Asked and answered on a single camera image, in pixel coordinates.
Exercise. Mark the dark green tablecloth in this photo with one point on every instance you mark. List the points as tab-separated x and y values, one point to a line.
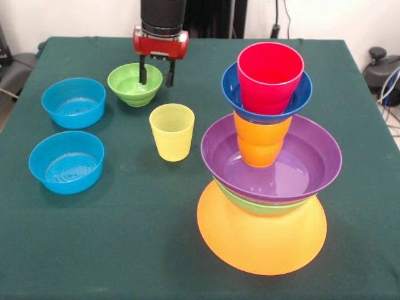
93	234

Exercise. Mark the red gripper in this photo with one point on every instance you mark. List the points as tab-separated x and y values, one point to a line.
161	47

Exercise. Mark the red cup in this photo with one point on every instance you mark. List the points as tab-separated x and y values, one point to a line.
268	87

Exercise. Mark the yellow cup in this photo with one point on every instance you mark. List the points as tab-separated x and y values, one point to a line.
172	137

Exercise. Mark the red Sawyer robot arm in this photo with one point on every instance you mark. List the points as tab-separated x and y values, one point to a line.
162	15

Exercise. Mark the large green bowl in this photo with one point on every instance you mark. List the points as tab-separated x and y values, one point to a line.
268	208

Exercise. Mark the purple bowl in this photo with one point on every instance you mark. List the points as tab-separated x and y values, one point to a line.
309	168

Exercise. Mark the orange cup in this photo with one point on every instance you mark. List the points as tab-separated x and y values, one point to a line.
261	143

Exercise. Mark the dark blue bowl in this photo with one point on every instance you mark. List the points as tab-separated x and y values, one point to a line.
231	90

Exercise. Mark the small green bowl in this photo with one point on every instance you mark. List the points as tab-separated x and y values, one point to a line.
128	84

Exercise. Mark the light blue bowl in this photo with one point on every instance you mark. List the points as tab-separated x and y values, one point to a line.
73	104
66	165

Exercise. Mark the large orange bowl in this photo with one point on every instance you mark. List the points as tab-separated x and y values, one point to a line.
262	243

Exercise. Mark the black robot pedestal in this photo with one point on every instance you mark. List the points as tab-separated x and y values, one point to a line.
212	15

